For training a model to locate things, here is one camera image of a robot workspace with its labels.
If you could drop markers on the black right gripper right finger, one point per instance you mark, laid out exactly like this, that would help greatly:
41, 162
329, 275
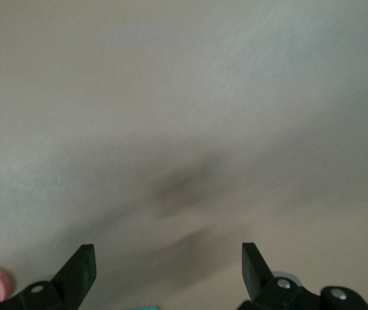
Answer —
255, 274

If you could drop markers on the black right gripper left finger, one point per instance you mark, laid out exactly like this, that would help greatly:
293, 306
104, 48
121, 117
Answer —
77, 274

